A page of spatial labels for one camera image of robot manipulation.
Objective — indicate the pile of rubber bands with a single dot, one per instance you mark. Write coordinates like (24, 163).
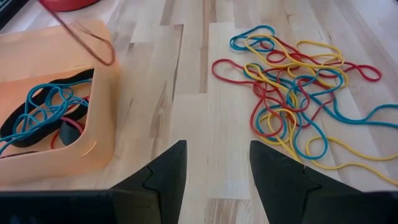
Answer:
(73, 119)

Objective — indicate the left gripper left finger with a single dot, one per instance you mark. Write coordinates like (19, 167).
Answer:
(124, 208)

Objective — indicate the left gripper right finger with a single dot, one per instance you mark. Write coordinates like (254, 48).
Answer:
(311, 205)

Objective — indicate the yellow rubber band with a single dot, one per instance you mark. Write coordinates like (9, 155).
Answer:
(307, 148)
(311, 64)
(317, 42)
(245, 70)

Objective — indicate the blue rubber band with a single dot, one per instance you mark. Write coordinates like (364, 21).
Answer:
(311, 158)
(232, 43)
(385, 124)
(28, 98)

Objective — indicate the orange translucent plastic bin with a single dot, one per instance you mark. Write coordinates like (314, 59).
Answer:
(102, 124)

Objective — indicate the red rubber band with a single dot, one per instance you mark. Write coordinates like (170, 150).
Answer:
(378, 74)
(109, 62)
(264, 135)
(213, 69)

